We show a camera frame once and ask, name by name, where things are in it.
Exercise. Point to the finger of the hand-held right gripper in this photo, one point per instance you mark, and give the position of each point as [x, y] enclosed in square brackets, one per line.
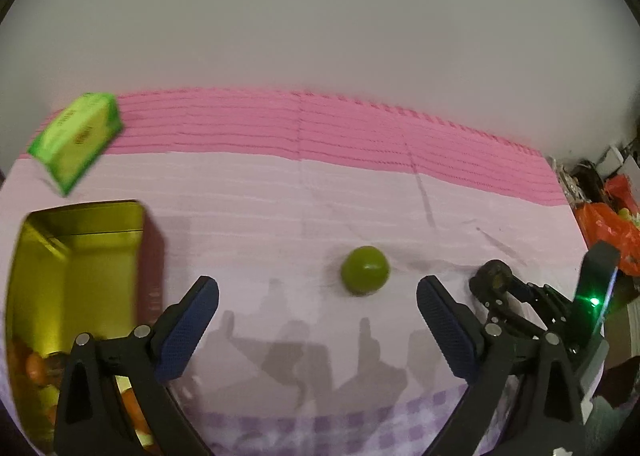
[542, 301]
[505, 316]

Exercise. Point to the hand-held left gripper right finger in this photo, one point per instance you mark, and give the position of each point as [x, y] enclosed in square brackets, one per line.
[445, 326]

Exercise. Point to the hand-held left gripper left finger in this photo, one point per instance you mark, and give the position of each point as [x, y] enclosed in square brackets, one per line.
[187, 331]

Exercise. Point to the dark brown wrinkled fruit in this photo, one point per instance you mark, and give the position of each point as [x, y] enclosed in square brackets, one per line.
[491, 278]

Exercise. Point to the round green fruit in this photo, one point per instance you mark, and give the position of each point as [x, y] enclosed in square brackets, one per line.
[365, 270]

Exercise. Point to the gold and maroon tin box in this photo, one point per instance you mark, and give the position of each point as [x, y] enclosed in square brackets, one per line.
[75, 276]

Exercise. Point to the orange plastic bag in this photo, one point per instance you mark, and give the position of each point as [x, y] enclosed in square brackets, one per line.
[610, 231]

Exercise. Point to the black tangled clutter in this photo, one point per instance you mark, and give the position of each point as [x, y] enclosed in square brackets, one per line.
[592, 181]

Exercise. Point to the crumpled silver wrapper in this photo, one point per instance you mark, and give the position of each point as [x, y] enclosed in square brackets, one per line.
[565, 181]

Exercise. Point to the white cardboard box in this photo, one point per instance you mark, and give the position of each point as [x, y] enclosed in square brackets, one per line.
[611, 160]

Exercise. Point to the pink and purple checked cloth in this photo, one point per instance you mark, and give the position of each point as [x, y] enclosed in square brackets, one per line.
[300, 216]

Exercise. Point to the green and white carton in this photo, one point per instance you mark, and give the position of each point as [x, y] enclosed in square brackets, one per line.
[75, 141]

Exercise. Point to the pink knitted blanket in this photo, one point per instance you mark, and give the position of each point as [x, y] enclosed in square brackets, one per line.
[325, 129]

